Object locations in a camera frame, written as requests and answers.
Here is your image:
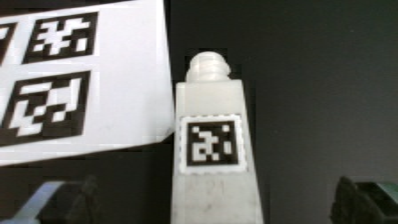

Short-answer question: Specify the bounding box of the white marker sheet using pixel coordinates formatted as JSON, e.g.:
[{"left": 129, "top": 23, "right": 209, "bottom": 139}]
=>
[{"left": 0, "top": 0, "right": 175, "bottom": 166}]

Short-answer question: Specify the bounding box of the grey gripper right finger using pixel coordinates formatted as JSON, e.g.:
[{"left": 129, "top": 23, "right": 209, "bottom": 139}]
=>
[{"left": 331, "top": 176, "right": 398, "bottom": 224}]

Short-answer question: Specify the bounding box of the white table leg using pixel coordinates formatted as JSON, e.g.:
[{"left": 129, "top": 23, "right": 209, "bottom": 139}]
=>
[{"left": 171, "top": 51, "right": 266, "bottom": 224}]

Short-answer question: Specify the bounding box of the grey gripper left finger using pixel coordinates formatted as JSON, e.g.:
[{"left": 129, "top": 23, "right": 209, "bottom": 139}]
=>
[{"left": 6, "top": 176, "right": 102, "bottom": 224}]

